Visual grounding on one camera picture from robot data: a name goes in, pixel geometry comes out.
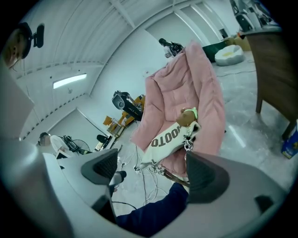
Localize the gold frame side table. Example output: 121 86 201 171
107 118 124 139

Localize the person's dark-clothed body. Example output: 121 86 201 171
115 182 190 238

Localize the pink jacket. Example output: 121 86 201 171
130 40 226 181

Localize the tangled white floor cable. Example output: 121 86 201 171
134 160 169 204

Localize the brown teddy bear charm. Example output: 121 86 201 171
176 106 198 127

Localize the long ceiling light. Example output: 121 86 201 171
53 73 88 90

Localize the white and yellow beanbag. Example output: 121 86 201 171
214 45 245 67

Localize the dark green beanbag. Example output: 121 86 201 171
201 41 226 63

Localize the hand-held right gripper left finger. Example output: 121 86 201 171
60 148 119 224

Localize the black head-mounted camera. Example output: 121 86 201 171
32 22 46 49

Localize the blue and white paper bag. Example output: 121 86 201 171
281 121 298 160

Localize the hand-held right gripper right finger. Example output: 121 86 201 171
163 151 289 238

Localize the wooden cabinet with dark top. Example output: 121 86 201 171
244 27 298 140

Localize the person's head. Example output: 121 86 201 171
2 22 33 70

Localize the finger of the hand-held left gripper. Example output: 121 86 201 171
108 171 128 186

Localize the white printed strap bag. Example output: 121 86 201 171
136 122 202 186

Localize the black standing fan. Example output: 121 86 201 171
69 139 91 154

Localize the orange couch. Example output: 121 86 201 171
103 94 147 131

